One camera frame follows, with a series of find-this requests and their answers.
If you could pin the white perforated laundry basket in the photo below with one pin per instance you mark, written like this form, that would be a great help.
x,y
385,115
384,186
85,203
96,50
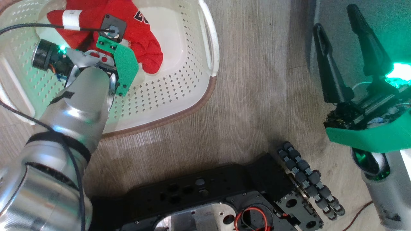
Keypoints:
x,y
167,96

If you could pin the black square wrist camera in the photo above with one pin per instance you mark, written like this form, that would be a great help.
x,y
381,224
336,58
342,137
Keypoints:
x,y
112,27

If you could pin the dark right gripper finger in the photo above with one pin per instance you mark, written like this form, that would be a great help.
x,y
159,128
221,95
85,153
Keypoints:
x,y
332,73
372,54

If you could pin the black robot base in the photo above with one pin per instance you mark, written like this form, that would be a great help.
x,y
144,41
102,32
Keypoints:
x,y
208,192

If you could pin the grey roller omni wheel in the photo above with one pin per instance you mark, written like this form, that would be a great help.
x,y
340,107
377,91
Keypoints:
x,y
308,179

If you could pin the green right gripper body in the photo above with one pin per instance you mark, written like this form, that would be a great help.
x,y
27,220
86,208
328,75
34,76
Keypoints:
x,y
379,134

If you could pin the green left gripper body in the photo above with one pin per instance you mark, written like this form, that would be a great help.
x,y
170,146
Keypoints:
x,y
126,67

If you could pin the red and white garment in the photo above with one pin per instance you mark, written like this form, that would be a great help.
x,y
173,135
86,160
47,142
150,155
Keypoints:
x,y
141,41

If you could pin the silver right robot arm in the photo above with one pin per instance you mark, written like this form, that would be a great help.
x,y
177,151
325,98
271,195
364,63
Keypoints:
x,y
385,192

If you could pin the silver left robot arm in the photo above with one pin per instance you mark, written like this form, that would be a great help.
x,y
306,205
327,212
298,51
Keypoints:
x,y
64,134

